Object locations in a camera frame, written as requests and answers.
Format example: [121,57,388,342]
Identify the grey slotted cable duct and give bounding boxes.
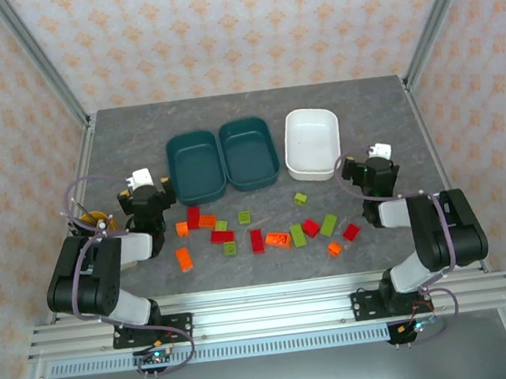
[47,323,393,379]

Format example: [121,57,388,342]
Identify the aluminium corner post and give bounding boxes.
[393,0,494,91]
[0,0,94,136]

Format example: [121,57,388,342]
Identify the orange medium lego brick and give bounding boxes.
[196,213,219,231]

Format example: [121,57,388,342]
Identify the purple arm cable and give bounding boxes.
[331,138,464,353]
[58,165,200,379]

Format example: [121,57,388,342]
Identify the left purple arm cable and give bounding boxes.
[58,165,200,379]

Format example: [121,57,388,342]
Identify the orange long lego brick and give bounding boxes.
[263,229,294,251]
[174,245,196,274]

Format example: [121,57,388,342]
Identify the yellow pen cup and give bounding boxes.
[76,209,109,240]

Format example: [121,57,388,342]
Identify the aluminium side rail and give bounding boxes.
[23,113,121,326]
[400,69,492,281]

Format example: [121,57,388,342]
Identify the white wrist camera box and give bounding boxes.
[124,166,156,192]
[365,140,394,163]

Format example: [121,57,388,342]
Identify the black controller board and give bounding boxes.
[386,314,441,349]
[132,347,177,379]

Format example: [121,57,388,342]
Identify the teal plastic container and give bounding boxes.
[163,127,231,209]
[216,113,283,195]

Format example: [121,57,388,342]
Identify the white plastic container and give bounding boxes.
[279,104,347,185]

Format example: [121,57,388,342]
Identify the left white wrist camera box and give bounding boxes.
[124,166,156,192]

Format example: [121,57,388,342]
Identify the wide aluminium base rail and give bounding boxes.
[23,255,506,364]

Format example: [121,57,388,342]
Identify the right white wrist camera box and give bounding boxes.
[365,140,394,163]

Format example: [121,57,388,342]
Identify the green long lego brick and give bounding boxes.
[317,212,341,238]
[288,222,309,249]

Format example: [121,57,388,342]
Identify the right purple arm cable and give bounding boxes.
[331,138,464,353]

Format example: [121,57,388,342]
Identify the black pen white tip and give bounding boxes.
[70,195,93,223]
[60,210,83,234]

